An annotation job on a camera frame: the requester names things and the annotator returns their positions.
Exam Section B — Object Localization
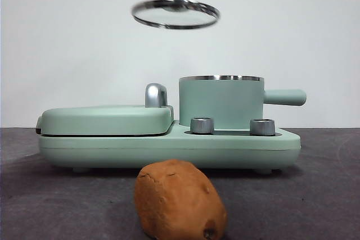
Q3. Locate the brown potato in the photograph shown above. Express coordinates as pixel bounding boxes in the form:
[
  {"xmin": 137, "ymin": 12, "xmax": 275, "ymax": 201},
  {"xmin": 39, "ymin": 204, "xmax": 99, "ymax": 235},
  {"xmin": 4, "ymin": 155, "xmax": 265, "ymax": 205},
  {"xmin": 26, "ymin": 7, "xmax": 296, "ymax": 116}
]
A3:
[{"xmin": 133, "ymin": 159, "xmax": 228, "ymax": 240}]

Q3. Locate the glass lid with green knob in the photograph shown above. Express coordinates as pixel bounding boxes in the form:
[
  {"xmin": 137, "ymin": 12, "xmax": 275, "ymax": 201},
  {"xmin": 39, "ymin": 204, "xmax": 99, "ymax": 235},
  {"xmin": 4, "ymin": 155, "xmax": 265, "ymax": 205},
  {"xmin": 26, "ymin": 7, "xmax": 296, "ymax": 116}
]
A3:
[{"xmin": 131, "ymin": 0, "xmax": 221, "ymax": 30}]

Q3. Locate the mint green sandwich press cover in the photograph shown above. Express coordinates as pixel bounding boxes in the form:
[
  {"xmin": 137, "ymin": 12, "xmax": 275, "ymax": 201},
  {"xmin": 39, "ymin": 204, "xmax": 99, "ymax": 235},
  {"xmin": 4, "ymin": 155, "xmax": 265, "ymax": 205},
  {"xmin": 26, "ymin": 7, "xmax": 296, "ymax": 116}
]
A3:
[{"xmin": 35, "ymin": 104, "xmax": 174, "ymax": 137}]

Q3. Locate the mint green pot with handle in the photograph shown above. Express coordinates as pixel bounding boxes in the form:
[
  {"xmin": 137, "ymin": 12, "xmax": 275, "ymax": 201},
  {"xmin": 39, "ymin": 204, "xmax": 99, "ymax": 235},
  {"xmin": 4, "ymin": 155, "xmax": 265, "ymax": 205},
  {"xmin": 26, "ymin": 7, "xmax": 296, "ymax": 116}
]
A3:
[{"xmin": 178, "ymin": 74, "xmax": 307, "ymax": 128}]

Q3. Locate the chrome press handle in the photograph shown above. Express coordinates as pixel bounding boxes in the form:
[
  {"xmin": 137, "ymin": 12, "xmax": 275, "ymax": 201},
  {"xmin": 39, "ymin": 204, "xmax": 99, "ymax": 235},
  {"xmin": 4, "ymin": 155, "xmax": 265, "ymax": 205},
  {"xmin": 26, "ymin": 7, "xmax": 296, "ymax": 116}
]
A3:
[{"xmin": 145, "ymin": 83, "xmax": 169, "ymax": 109}]

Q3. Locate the silver control knob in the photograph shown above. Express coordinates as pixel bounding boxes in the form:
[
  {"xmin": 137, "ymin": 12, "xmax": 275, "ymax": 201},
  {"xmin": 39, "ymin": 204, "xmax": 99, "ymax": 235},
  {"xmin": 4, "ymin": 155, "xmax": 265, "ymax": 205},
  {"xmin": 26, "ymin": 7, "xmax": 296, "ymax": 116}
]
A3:
[
  {"xmin": 190, "ymin": 116, "xmax": 215, "ymax": 134},
  {"xmin": 249, "ymin": 118, "xmax": 276, "ymax": 136}
]

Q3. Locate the mint green breakfast maker base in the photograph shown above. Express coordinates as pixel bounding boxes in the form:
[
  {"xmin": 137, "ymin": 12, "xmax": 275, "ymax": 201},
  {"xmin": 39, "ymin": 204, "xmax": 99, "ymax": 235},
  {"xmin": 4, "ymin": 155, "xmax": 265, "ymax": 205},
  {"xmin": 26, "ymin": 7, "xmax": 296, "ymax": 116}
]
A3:
[{"xmin": 38, "ymin": 120, "xmax": 302, "ymax": 175}]

